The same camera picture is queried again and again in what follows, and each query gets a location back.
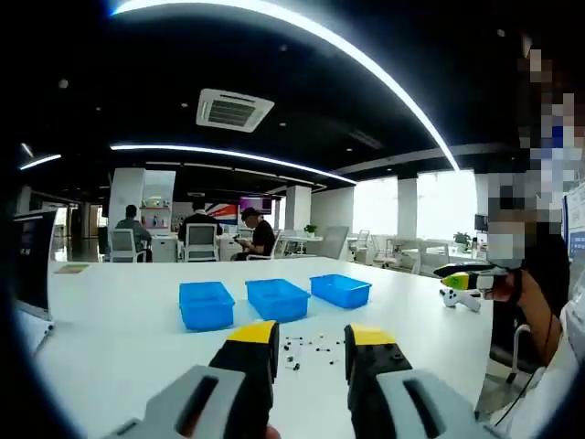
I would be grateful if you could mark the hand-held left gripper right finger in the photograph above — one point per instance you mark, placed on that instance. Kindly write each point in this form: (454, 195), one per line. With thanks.
(375, 361)

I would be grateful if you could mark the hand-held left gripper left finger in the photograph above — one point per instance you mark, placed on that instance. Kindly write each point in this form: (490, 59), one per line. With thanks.
(247, 366)

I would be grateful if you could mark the black resistors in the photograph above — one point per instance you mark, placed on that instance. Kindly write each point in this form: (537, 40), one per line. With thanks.
(296, 366)

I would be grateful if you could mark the blue plastic bin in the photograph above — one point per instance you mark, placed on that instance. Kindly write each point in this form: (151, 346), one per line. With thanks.
(340, 292)
(279, 302)
(205, 306)

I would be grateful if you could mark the person's right hand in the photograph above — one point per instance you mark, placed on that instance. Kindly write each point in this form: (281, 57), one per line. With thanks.
(507, 285)

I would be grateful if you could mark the person's left hand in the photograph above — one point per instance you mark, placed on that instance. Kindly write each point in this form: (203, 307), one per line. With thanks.
(273, 433)

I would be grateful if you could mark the white game controller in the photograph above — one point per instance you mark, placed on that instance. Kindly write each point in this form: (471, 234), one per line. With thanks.
(450, 298)

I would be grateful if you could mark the small potted plant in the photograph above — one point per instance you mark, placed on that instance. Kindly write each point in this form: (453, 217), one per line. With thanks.
(461, 238)
(311, 230)

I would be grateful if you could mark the black monitor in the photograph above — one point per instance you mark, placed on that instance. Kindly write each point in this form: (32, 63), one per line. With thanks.
(481, 222)

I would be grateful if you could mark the black office chair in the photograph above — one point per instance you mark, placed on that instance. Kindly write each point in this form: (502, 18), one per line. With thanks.
(503, 329)

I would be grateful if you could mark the white mesh office chair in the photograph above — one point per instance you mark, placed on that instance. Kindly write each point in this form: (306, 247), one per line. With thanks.
(276, 244)
(122, 242)
(201, 240)

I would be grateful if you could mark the grey office chair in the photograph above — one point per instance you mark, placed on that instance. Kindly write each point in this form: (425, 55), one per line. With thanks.
(331, 242)

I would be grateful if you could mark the purple screen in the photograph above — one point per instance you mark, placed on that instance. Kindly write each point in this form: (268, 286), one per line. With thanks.
(256, 203)

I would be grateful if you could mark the white display shelf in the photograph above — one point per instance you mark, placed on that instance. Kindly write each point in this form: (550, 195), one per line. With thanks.
(155, 217)

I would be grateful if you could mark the long curved ceiling light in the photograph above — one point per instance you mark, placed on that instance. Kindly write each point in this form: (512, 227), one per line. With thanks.
(388, 78)

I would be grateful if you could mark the curved ceiling light strip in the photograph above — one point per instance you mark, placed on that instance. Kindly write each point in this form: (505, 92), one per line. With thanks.
(228, 152)

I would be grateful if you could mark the open silver laptop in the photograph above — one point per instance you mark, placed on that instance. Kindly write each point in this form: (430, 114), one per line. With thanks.
(32, 256)

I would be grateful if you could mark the ceiling air conditioner vent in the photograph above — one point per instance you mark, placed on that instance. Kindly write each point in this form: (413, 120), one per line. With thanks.
(233, 110)

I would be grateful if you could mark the straight ceiling light strip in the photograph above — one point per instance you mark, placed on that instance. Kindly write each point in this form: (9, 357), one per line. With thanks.
(41, 161)

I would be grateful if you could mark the striped flag wall poster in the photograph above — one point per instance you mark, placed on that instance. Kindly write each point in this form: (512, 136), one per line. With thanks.
(224, 214)

